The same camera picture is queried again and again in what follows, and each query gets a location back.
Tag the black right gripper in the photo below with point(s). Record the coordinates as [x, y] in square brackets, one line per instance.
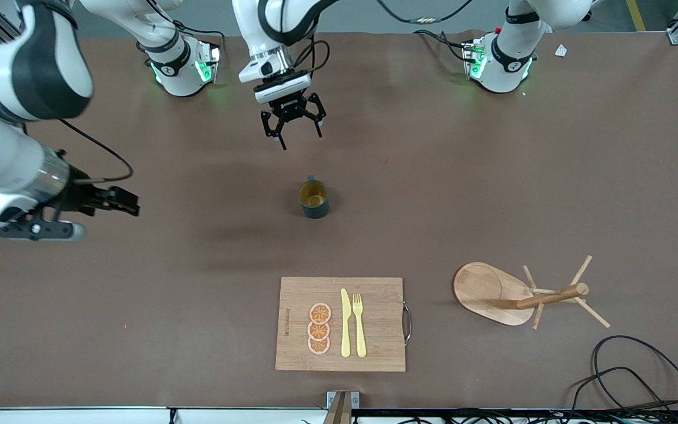
[78, 195]

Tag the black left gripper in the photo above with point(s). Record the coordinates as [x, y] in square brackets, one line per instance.
[289, 107]

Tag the dark teal cup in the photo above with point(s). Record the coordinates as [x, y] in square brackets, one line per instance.
[315, 207]

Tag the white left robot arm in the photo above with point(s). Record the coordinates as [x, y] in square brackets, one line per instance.
[507, 65]

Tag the large table cover mat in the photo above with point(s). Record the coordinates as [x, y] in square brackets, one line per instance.
[139, 282]

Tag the orange slice toy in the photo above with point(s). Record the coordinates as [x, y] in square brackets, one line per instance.
[318, 331]
[318, 347]
[320, 312]

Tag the yellow plastic knife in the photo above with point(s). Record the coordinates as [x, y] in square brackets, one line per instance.
[345, 324]

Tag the yellow plastic fork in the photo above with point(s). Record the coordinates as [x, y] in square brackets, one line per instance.
[360, 330]

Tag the wooden mug tree stand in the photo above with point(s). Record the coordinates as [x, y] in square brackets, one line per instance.
[483, 291]

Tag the small white paper scrap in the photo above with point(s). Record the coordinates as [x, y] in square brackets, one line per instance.
[561, 50]

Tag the metal bracket with strut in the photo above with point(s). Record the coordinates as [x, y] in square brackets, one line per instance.
[342, 406]

